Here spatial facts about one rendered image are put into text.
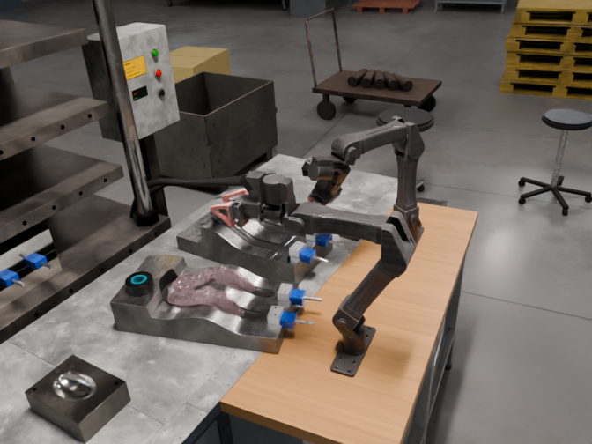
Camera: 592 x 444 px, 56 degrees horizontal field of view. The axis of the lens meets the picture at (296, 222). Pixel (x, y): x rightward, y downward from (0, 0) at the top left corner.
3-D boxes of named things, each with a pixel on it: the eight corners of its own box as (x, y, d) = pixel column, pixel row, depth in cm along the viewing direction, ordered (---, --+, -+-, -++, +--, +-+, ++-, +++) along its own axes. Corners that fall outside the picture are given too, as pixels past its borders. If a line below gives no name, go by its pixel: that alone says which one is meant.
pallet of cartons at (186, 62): (101, 103, 611) (92, 61, 588) (149, 81, 676) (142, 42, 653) (196, 114, 566) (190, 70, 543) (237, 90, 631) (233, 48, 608)
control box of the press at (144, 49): (214, 313, 297) (171, 25, 222) (176, 348, 276) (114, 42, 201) (182, 300, 307) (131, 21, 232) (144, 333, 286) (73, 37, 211)
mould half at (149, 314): (299, 297, 178) (298, 269, 172) (277, 354, 156) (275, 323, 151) (156, 279, 189) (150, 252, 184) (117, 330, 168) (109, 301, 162)
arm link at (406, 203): (404, 228, 194) (407, 142, 177) (392, 220, 199) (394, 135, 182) (418, 223, 197) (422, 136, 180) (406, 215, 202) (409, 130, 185)
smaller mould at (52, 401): (131, 400, 144) (126, 381, 141) (85, 444, 133) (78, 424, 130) (78, 373, 153) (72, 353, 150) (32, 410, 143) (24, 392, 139)
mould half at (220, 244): (332, 248, 201) (332, 216, 194) (295, 288, 182) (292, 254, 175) (221, 217, 224) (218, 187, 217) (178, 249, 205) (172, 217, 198)
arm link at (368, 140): (344, 146, 164) (425, 120, 175) (328, 136, 171) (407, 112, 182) (345, 183, 170) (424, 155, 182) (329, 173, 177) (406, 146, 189)
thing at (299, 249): (332, 264, 181) (331, 250, 179) (324, 272, 178) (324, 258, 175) (297, 254, 187) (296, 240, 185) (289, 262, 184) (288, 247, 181)
